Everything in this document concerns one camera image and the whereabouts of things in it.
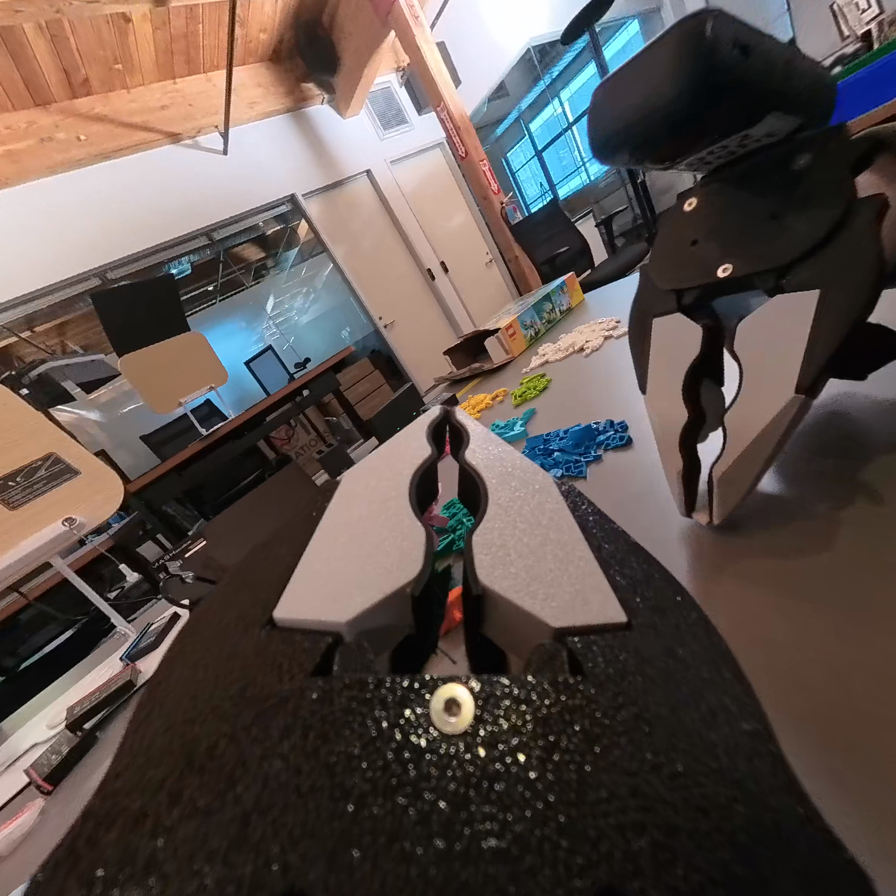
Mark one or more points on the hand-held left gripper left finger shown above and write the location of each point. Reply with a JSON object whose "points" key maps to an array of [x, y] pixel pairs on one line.
{"points": [[357, 546]]}

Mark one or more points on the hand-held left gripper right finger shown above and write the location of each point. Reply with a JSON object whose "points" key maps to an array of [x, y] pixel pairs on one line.
{"points": [[539, 560]]}

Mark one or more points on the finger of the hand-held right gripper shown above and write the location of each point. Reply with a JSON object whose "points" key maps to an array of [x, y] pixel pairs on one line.
{"points": [[759, 455], [672, 420]]}

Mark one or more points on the pile of pink lego pieces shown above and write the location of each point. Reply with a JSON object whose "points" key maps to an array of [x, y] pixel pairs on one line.
{"points": [[432, 521]]}

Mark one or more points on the pile of teal lego pieces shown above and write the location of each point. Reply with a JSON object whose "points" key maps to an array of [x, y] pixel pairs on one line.
{"points": [[453, 528]]}

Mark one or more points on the orange lego piece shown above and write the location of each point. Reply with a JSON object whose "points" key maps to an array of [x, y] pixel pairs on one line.
{"points": [[453, 610]]}

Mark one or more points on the pile of white lego pieces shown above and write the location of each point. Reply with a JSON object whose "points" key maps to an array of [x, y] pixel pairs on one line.
{"points": [[577, 341]]}

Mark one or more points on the pile of light blue lego pieces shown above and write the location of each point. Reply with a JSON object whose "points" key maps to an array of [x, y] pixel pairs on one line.
{"points": [[512, 427]]}

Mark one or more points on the pile of lime lego pieces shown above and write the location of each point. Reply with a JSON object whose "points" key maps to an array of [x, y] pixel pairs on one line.
{"points": [[530, 389]]}

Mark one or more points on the blue lego baseplate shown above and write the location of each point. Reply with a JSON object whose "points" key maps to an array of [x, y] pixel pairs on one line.
{"points": [[868, 94]]}

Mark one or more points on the pile of yellow lego pieces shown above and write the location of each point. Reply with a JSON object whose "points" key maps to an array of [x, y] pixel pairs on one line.
{"points": [[481, 404]]}

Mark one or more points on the colourful lego set box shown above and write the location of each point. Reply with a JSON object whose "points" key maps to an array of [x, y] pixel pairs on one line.
{"points": [[539, 315]]}

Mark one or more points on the large glass window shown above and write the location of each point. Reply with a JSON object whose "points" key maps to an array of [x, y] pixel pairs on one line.
{"points": [[560, 133]]}

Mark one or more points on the long brown wooden desk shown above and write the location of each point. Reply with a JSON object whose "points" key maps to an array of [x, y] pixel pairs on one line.
{"points": [[231, 427]]}

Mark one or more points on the small black framed screen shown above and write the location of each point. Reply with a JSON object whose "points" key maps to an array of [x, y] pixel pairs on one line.
{"points": [[268, 372]]}

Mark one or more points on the black office chair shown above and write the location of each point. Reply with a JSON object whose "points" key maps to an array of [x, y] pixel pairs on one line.
{"points": [[549, 238]]}

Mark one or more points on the blue and black box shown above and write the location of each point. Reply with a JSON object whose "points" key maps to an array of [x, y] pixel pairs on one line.
{"points": [[150, 638]]}

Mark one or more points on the beige rounded board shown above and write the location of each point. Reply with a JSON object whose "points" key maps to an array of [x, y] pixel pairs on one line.
{"points": [[175, 371]]}

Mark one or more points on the beige door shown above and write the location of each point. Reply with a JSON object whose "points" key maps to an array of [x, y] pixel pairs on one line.
{"points": [[448, 217], [371, 266]]}

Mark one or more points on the flat black box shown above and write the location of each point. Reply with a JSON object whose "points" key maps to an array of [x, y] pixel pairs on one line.
{"points": [[101, 696], [59, 761]]}

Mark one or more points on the light wood standing desk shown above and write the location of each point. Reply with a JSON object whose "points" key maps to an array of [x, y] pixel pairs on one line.
{"points": [[49, 476]]}

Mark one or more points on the black square board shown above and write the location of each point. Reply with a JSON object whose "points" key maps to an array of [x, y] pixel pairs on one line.
{"points": [[140, 311]]}

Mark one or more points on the wooden support post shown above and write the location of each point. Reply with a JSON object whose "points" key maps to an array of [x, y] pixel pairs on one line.
{"points": [[455, 119]]}

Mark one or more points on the white wall vent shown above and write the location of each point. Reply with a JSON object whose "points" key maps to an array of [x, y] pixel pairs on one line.
{"points": [[387, 110]]}

